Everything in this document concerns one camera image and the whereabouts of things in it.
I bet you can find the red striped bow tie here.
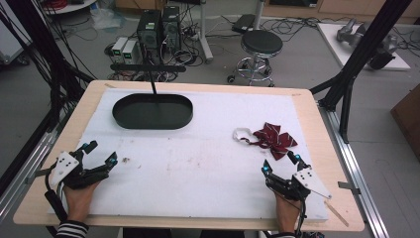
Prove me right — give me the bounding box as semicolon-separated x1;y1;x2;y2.
232;121;299;162

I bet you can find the black metal frame post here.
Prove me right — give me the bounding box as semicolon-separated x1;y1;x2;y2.
0;0;97;134
309;0;414;145

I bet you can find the tangle of black floor cables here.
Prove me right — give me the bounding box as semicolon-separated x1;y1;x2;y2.
257;15;333;38

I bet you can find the clear plastic bag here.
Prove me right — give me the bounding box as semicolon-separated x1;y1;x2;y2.
89;5;127;32

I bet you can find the black flat box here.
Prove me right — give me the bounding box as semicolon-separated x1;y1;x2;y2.
231;13;258;35

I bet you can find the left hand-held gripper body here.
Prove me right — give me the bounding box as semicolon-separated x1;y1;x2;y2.
49;150;104;191

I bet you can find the person's right hand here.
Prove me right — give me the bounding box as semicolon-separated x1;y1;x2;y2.
274;192;303;234

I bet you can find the white desk leg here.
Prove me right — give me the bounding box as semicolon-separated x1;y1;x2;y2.
197;0;215;64

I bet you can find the black computer tower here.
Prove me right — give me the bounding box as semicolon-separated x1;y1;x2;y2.
160;5;183;55
136;9;163;64

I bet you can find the white floor platform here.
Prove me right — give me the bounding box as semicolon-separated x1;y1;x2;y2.
316;22;412;72

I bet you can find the white power supply unit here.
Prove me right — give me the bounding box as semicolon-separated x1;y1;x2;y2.
121;39;140;65
111;36;129;63

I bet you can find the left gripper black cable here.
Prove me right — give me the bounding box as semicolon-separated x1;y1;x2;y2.
44;164;69;223

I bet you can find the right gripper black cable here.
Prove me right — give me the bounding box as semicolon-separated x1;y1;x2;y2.
294;197;309;238

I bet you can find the brown wooden cabinet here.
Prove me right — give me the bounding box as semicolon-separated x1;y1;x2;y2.
389;83;420;154

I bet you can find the person's left hand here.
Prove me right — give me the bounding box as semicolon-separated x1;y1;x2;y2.
62;179;102;223

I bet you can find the black stand with crossbar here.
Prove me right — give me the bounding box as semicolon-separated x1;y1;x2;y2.
109;62;187;97

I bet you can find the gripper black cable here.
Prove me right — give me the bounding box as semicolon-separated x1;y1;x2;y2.
294;197;309;238
44;164;69;223

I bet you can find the black round stool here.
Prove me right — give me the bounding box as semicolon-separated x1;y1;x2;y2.
226;29;284;88

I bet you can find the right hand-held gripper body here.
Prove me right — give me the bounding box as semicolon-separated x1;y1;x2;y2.
267;167;333;202

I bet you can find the dark oval tray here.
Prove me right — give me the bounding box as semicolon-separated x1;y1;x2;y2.
111;92;194;131

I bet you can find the aluminium rail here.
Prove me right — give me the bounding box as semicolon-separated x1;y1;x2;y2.
318;101;391;238
0;128;72;223

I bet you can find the white foam mat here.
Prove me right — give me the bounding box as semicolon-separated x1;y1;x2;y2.
48;86;330;222

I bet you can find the thin wooden stick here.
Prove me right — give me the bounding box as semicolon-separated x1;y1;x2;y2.
323;199;351;228

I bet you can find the metal table clip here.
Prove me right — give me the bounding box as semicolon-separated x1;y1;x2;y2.
25;167;52;185
337;180;362;196

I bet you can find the round white table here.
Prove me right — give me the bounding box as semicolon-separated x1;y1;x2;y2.
42;0;99;16

